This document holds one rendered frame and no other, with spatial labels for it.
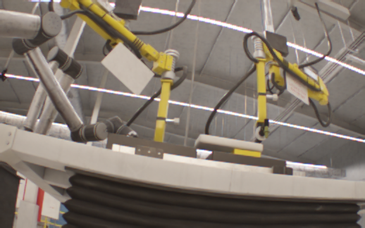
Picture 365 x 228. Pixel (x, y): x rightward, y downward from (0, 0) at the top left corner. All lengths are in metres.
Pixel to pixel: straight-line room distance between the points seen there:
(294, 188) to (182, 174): 0.35
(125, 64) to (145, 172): 1.30
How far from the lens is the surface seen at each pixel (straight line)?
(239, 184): 0.87
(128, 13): 2.46
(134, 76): 2.03
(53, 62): 2.60
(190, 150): 1.50
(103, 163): 0.82
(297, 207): 0.98
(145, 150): 1.26
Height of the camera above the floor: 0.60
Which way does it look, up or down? 24 degrees up
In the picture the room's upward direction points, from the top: 7 degrees clockwise
